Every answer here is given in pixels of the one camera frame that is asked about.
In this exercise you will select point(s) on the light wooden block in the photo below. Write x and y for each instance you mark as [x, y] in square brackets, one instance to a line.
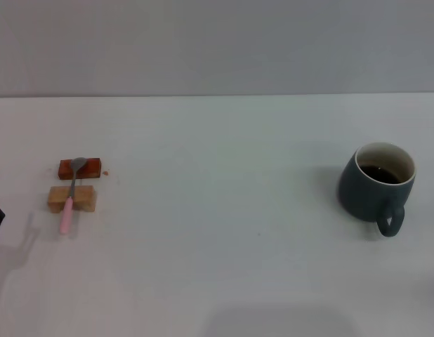
[85, 199]

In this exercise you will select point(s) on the dark grey ceramic cup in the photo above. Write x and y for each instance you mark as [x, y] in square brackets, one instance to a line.
[361, 196]

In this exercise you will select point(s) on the red-brown wooden block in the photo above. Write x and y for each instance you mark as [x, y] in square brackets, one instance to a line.
[92, 168]

